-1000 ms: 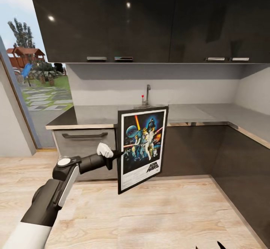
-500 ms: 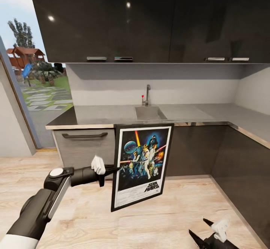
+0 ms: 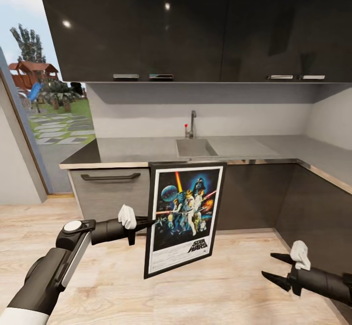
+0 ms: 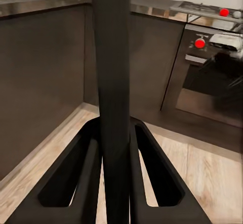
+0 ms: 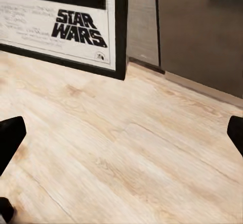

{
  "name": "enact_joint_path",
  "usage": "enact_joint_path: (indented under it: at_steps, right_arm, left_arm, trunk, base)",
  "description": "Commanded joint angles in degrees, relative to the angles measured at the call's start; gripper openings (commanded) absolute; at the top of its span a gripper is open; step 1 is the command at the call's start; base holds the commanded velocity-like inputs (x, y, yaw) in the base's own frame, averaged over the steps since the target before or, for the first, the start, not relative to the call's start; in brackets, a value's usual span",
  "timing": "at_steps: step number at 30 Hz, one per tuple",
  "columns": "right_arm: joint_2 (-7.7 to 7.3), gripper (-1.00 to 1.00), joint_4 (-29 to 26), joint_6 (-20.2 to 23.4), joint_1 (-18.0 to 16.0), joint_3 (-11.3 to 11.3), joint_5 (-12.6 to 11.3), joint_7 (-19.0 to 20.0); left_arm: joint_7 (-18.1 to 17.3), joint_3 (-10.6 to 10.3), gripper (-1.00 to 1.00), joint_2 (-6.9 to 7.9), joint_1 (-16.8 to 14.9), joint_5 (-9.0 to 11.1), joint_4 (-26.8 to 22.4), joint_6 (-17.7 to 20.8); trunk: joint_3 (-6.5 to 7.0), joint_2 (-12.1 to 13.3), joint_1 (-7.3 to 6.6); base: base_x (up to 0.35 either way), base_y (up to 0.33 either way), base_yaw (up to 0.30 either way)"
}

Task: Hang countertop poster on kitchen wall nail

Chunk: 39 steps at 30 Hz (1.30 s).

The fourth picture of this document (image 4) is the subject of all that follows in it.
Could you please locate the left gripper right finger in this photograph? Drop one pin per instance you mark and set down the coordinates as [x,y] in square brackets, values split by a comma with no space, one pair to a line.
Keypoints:
[176,203]

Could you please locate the poster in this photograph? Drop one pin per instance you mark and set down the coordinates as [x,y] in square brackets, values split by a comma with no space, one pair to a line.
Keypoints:
[111,20]

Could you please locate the oven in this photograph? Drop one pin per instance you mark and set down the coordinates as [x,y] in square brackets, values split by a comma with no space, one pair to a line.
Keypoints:
[200,101]

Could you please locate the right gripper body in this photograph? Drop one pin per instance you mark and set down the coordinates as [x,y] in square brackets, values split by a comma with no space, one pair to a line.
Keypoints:
[224,62]

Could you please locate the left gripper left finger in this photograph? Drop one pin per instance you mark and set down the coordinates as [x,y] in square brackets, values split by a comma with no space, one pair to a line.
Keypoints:
[68,192]

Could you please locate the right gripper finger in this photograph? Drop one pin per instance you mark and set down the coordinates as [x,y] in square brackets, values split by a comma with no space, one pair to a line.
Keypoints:
[235,85]
[207,67]

